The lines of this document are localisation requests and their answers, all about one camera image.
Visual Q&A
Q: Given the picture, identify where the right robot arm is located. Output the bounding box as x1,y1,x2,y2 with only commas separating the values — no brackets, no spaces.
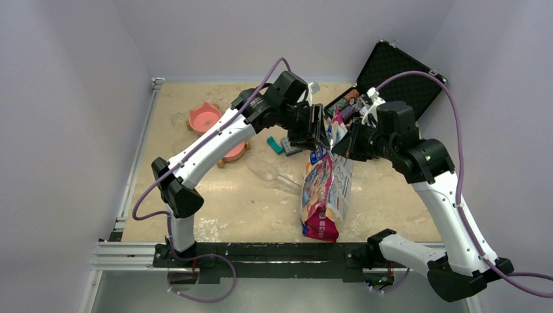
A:
331,101,514,302

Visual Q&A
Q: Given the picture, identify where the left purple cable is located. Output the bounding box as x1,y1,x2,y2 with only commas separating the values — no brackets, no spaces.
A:
132,57,293,256

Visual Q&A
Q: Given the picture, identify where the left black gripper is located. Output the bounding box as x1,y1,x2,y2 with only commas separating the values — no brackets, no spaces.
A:
276,102,331,151

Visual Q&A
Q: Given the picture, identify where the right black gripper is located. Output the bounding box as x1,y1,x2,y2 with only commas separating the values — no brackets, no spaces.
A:
332,116,396,161

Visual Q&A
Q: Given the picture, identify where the clear plastic scoop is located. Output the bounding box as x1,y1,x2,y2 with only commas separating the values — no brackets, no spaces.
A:
246,158,302,192

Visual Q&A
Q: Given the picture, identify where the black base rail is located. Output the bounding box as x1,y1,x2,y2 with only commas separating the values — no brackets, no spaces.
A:
108,229,402,286

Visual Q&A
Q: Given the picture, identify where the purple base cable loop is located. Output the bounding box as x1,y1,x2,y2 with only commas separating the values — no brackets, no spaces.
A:
167,250,241,304

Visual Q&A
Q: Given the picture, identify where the far pink pet bowl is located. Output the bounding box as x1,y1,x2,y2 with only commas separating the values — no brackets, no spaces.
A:
186,102,222,136

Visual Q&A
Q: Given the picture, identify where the near pink pet bowl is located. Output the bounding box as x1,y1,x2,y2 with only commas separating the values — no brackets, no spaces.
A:
217,140,251,168

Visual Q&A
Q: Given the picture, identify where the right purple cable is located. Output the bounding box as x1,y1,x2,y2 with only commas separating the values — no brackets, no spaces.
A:
374,70,553,299

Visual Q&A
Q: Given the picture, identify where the pink pet bowl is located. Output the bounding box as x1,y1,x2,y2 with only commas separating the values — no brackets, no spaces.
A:
217,140,251,168
186,102,222,136

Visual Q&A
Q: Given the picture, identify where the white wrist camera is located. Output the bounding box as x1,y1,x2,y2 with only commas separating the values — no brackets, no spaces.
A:
305,82,320,106
361,87,386,128

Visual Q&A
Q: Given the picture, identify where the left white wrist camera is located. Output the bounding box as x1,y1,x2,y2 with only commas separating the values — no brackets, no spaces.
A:
305,82,320,106

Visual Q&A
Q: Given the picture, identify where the grey blue toy brick base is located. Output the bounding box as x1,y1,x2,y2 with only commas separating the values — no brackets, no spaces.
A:
280,137,303,157

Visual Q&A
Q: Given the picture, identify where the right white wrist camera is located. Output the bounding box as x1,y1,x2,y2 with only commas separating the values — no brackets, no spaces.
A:
361,87,386,128

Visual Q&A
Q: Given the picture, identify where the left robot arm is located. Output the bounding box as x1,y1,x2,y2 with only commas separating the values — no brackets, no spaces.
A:
152,70,329,267

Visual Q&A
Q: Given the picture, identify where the teal toy brick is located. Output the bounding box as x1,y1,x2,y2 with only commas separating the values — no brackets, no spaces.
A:
266,136,284,155

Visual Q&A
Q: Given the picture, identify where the colourful pet food bag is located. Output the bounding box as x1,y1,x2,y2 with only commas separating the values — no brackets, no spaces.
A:
299,106,355,243

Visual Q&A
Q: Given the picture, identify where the black poker chip case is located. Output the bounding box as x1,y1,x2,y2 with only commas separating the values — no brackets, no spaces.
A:
324,39,448,123

